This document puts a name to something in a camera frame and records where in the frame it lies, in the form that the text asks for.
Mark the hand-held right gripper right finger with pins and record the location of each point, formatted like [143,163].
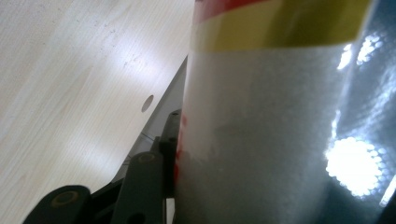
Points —
[390,214]

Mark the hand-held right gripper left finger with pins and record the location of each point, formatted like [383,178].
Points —
[170,149]

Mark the red white spouted pouch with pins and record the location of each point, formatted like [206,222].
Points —
[264,124]

